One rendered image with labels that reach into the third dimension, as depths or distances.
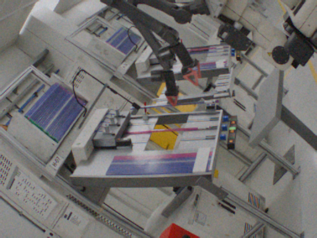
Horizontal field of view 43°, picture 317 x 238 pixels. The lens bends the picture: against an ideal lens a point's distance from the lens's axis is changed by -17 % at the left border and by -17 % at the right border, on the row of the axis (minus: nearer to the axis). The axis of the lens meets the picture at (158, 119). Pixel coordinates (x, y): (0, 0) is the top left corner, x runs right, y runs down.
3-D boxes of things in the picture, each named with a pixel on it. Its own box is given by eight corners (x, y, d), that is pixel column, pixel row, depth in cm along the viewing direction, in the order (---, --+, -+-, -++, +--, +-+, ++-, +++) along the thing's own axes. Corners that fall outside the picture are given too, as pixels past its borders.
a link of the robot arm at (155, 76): (168, 61, 252) (171, 58, 260) (147, 62, 256) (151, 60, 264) (170, 82, 255) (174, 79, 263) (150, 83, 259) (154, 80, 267)
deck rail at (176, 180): (212, 182, 215) (211, 171, 213) (212, 185, 213) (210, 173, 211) (73, 184, 232) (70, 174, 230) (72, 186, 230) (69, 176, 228)
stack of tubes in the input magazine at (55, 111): (86, 103, 284) (55, 80, 281) (58, 142, 239) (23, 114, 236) (78, 118, 290) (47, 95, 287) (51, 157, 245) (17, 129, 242)
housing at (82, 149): (113, 129, 290) (108, 107, 284) (90, 170, 247) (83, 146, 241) (101, 129, 292) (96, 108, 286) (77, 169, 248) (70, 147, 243)
